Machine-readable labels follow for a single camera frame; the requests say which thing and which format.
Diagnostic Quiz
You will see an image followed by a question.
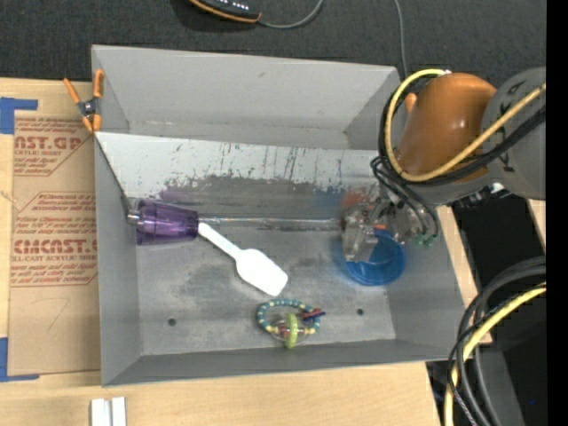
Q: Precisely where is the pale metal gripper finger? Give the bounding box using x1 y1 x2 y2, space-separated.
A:
358 226 383 265
343 216 366 257

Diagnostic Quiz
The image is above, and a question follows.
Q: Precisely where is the blue plastic cup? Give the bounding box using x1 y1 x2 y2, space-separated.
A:
335 227 407 288

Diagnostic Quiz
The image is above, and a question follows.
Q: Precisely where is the grey metal bin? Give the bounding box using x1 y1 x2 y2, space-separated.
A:
91 44 468 388

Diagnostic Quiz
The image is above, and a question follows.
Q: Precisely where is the white plastic scoop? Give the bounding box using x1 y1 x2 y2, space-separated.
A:
196 221 289 297

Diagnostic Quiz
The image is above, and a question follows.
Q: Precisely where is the purple clear plastic cup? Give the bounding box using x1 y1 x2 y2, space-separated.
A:
134 198 200 247

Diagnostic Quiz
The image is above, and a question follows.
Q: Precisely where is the brown cardboard board red print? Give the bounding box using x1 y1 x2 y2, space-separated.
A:
0 76 104 383

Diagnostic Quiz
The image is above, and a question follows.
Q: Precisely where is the colourful ring rattle toy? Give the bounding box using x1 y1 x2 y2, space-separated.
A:
255 298 327 351

